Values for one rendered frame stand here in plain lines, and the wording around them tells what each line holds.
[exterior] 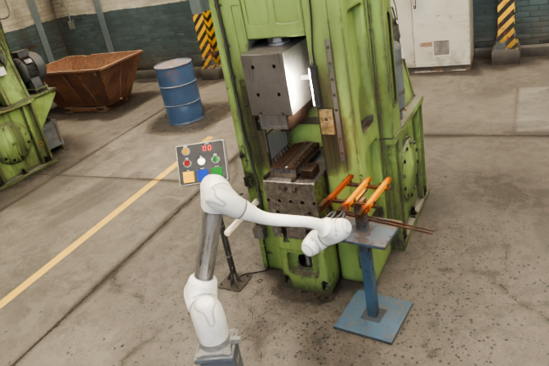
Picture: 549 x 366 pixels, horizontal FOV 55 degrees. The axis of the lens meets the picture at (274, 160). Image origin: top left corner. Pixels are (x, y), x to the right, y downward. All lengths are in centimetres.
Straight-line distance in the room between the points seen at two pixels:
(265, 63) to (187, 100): 473
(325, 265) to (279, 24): 166
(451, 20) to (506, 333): 556
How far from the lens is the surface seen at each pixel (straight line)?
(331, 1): 316
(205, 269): 274
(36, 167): 785
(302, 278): 391
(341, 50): 321
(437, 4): 829
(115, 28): 1180
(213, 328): 266
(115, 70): 956
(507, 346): 354
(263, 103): 337
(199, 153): 364
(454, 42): 838
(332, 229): 257
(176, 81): 784
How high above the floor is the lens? 245
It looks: 24 degrees down
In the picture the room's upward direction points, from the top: 11 degrees counter-clockwise
